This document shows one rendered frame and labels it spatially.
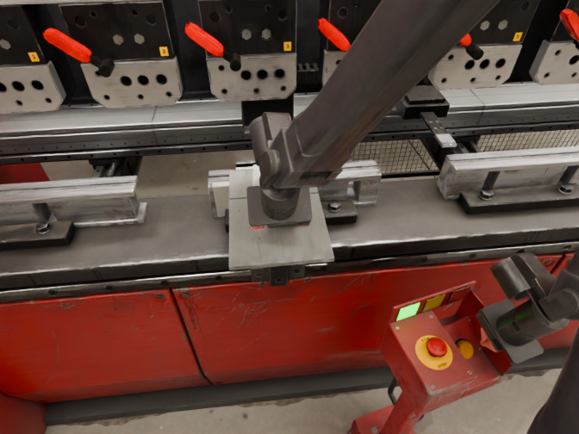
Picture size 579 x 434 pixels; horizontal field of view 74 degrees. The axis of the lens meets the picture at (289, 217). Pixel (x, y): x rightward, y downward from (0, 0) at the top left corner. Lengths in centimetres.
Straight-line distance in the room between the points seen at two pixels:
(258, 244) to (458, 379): 46
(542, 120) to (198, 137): 99
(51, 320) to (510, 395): 157
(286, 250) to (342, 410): 102
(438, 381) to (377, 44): 66
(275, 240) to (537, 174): 68
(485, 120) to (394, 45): 97
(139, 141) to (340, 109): 82
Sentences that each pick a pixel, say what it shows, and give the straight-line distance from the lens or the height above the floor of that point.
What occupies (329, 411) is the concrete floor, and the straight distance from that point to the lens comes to 160.
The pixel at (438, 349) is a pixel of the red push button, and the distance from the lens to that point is 83.
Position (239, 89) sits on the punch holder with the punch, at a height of 120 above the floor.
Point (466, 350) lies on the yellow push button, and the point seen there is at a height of 73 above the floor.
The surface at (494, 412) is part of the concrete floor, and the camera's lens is 176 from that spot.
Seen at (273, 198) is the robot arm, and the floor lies 117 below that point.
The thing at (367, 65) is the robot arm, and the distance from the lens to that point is 33.
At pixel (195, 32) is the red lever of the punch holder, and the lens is 64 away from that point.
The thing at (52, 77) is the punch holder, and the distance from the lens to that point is 77.
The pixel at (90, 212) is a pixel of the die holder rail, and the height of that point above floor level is 92.
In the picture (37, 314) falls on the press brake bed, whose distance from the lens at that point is 110.
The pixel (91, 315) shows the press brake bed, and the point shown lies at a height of 69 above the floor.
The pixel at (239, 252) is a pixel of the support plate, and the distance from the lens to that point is 67.
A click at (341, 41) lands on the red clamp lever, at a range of 66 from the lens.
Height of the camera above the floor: 151
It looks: 45 degrees down
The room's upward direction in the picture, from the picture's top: straight up
